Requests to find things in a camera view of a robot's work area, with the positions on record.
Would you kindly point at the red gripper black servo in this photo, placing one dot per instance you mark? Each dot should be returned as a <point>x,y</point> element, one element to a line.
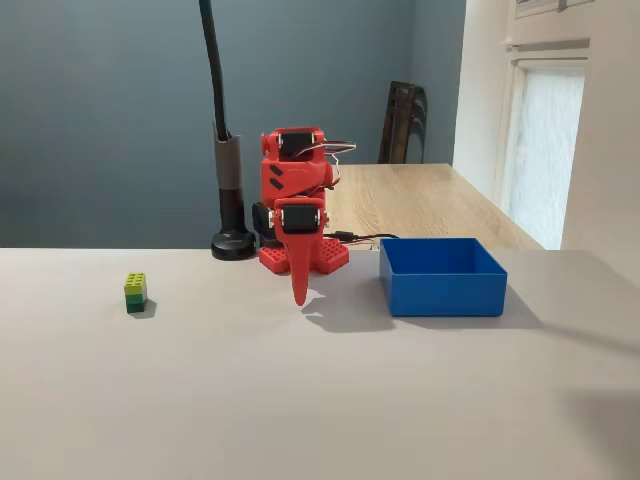
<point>299,218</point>

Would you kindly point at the green lego brick stack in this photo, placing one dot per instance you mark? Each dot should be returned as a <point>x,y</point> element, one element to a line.
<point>136,292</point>

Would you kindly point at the red robot arm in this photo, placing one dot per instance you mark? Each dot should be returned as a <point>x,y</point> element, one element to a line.
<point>295,175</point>

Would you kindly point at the blue plastic bin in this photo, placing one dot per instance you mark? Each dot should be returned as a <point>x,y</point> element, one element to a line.
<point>450,295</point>

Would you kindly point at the black gooseneck stand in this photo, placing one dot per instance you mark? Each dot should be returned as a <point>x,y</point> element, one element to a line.
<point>227,165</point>

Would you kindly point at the light wooden table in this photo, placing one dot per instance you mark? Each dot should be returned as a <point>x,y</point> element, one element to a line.
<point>415,205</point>

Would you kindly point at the dark wooden folded chair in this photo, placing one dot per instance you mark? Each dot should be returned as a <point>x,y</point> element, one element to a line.
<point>402,125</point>

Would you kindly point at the white framed window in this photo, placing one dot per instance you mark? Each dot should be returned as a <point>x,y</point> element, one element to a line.
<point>545,150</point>

